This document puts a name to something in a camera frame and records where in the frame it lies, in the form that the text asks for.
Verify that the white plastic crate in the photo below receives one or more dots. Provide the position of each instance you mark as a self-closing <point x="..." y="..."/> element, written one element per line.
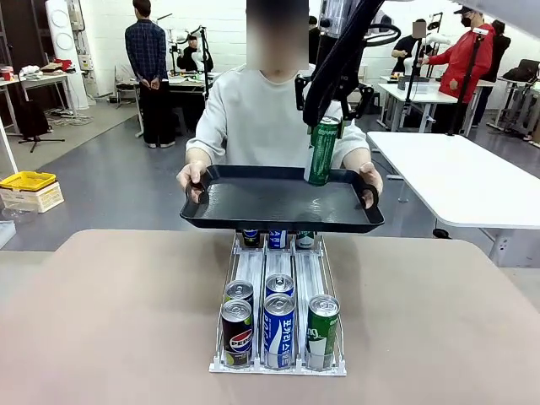
<point x="34" y="200"/>

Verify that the person's left hand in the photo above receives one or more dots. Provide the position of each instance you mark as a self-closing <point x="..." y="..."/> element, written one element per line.
<point x="375" y="181"/>

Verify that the black camera pole stand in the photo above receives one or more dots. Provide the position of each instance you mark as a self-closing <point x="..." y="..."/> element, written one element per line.
<point x="466" y="84"/>

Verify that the man in plaid shirt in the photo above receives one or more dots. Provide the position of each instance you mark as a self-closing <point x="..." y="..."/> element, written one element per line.
<point x="147" y="55"/>

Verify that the black tripod stand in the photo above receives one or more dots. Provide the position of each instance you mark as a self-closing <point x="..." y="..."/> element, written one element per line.
<point x="31" y="120"/>

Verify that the large white table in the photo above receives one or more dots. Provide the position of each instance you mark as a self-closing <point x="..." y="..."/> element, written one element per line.
<point x="464" y="181"/>

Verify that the person's right forearm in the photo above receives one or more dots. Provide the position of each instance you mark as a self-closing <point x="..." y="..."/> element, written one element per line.
<point x="198" y="157"/>

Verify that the black Pepsi can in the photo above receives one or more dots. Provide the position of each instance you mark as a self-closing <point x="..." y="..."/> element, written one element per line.
<point x="251" y="239"/>
<point x="237" y="337"/>
<point x="238" y="291"/>

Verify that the yellow plastic crate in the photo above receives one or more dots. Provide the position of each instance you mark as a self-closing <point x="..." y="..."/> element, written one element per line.
<point x="27" y="180"/>

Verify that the person in grey sweatshirt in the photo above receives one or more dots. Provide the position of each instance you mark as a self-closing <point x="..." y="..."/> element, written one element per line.
<point x="261" y="114"/>

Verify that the cluttered white desk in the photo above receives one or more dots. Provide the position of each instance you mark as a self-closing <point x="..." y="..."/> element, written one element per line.
<point x="42" y="78"/>

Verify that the standing person in black top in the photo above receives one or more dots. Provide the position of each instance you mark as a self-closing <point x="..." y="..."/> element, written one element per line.
<point x="313" y="40"/>

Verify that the person's left forearm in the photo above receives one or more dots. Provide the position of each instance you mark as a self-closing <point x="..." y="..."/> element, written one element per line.
<point x="358" y="157"/>

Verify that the black plastic serving tray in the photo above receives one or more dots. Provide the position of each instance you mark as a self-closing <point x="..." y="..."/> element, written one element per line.
<point x="274" y="202"/>

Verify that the blue Pocari Sweat can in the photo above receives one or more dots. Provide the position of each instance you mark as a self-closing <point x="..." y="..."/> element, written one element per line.
<point x="277" y="240"/>
<point x="278" y="333"/>
<point x="279" y="284"/>

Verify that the seated person with cap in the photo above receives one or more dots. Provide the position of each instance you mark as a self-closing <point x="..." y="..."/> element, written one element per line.
<point x="190" y="55"/>

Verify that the white background desk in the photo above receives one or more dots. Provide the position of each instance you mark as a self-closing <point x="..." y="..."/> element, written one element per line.
<point x="422" y="95"/>

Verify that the seated person in black shirt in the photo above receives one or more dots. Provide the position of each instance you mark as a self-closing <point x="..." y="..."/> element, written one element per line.
<point x="407" y="46"/>

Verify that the white standing air conditioner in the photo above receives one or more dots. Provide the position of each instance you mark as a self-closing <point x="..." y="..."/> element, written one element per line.
<point x="63" y="42"/>

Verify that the person's right hand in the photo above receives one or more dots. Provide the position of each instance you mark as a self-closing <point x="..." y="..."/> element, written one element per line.
<point x="190" y="177"/>

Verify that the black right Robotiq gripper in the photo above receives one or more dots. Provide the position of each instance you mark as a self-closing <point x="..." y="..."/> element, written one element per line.
<point x="327" y="55"/>

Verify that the long-haired person in black clothes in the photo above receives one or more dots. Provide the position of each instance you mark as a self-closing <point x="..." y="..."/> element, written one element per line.
<point x="500" y="55"/>

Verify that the person in red jacket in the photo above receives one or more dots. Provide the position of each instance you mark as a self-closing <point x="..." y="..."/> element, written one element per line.
<point x="464" y="59"/>

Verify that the green soda can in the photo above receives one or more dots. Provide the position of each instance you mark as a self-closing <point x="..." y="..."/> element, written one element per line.
<point x="322" y="333"/>
<point x="304" y="241"/>
<point x="324" y="156"/>

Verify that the clear acrylic can rack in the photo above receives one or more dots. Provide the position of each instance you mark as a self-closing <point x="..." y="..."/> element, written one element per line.
<point x="278" y="263"/>

